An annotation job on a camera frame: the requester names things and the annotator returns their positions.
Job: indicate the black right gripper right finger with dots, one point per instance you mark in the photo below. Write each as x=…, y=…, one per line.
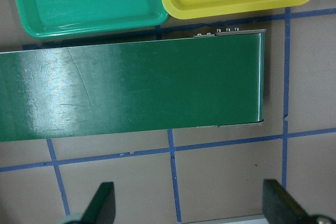
x=280, y=207

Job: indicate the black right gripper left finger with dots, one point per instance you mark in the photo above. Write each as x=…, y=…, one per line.
x=102, y=207

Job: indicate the green conveyor belt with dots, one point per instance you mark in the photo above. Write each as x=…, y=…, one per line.
x=212, y=80

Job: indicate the green plastic tray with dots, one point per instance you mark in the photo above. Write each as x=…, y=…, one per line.
x=44, y=19

